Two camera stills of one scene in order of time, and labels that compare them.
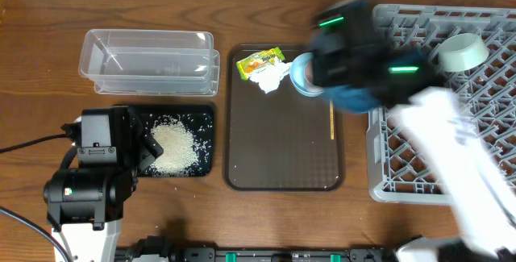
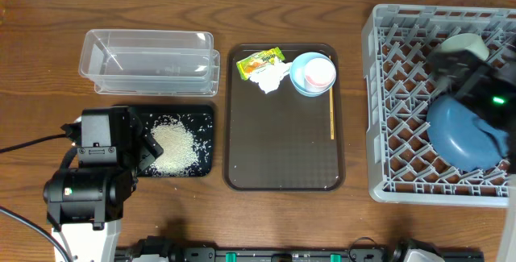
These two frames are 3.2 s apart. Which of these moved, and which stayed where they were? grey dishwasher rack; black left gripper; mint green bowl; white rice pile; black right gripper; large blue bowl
Moved: black right gripper; large blue bowl
Stayed: white rice pile; mint green bowl; grey dishwasher rack; black left gripper
